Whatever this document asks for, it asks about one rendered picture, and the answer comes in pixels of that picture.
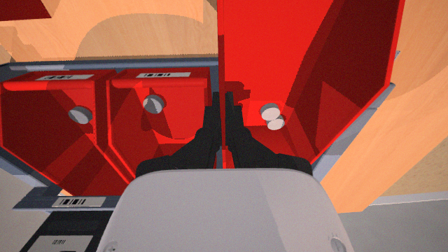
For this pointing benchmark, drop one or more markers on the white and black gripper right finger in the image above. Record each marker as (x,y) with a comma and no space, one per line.
(247,152)

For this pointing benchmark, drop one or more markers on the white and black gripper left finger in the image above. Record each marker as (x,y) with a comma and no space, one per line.
(199,153)

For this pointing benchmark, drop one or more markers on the grey metal shelf rack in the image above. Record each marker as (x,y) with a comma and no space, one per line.
(44,196)

